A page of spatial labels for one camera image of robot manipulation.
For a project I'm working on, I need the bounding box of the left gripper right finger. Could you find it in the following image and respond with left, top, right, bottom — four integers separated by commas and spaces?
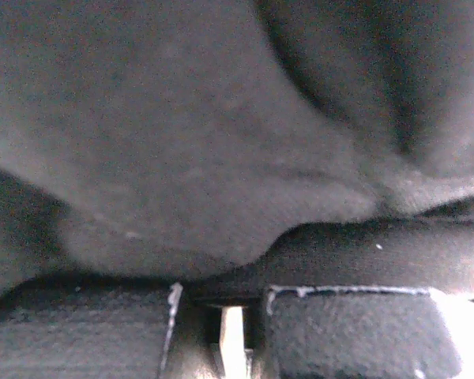
263, 286, 462, 378

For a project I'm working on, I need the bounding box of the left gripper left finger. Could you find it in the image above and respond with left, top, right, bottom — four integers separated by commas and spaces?
0, 283, 182, 378

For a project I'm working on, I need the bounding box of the black t shirt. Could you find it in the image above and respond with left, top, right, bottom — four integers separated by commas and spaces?
0, 1, 474, 294

